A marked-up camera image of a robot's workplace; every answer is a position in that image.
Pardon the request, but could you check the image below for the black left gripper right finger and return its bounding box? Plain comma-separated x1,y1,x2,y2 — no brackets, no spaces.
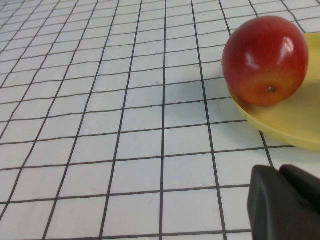
279,164,320,240

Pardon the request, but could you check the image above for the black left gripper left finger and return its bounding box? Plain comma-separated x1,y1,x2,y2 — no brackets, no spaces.
246,164,311,240

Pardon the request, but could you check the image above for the red apple without stem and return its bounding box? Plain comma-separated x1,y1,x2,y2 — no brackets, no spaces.
221,15,310,107

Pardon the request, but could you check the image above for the yellow round plastic plate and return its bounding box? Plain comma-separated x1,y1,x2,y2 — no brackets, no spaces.
226,33,320,152

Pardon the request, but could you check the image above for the white grid-pattern tablecloth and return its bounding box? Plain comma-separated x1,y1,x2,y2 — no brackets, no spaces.
0,0,320,240

